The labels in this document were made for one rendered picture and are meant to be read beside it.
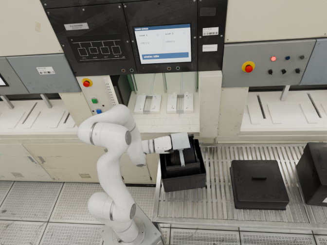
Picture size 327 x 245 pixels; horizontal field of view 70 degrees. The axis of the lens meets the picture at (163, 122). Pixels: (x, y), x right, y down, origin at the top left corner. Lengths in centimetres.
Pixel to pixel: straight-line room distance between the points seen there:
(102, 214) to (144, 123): 88
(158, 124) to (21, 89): 97
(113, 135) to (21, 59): 89
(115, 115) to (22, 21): 74
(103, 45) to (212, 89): 66
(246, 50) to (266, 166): 74
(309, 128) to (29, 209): 264
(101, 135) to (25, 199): 212
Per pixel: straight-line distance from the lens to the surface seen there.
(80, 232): 253
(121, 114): 105
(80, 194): 270
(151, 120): 186
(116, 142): 93
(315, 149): 162
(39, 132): 218
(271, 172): 162
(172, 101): 194
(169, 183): 151
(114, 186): 108
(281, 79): 150
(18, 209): 297
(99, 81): 153
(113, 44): 135
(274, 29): 134
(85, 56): 144
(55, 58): 152
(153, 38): 129
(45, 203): 284
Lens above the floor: 219
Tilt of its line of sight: 46 degrees down
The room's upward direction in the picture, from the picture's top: 9 degrees counter-clockwise
